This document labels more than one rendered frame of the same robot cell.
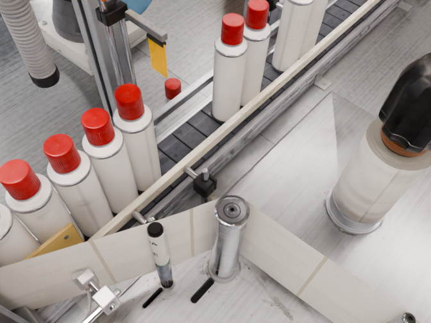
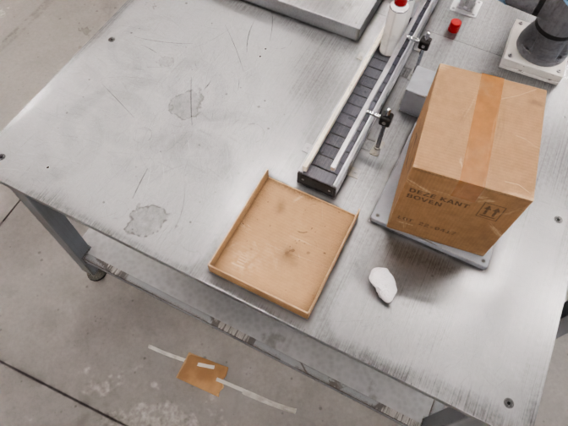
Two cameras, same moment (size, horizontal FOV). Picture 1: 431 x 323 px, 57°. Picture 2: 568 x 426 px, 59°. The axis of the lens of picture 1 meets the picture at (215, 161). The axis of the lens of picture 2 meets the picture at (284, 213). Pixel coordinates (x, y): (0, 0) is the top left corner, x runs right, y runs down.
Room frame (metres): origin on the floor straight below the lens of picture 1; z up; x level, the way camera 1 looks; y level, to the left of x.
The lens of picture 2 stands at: (1.70, -0.73, 1.96)
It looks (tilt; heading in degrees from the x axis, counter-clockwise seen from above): 62 degrees down; 166
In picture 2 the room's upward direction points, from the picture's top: 2 degrees clockwise
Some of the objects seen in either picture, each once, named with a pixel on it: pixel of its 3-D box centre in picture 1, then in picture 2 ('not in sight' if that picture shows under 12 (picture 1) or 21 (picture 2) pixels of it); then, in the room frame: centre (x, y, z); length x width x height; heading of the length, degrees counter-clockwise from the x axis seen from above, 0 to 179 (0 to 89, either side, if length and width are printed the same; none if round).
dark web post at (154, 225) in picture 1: (161, 259); not in sight; (0.16, 0.06, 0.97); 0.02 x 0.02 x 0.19
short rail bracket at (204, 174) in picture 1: (205, 188); not in sight; (0.31, 0.01, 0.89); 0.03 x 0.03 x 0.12; 51
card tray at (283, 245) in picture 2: not in sight; (286, 239); (1.19, -0.59, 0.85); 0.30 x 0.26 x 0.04; 141
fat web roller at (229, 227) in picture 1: (226, 243); not in sight; (0.19, -0.02, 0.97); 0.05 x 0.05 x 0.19
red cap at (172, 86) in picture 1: (172, 88); (455, 25); (0.57, 0.10, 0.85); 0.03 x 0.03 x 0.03
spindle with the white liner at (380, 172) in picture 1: (390, 156); not in sight; (0.30, -0.23, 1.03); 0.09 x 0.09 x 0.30
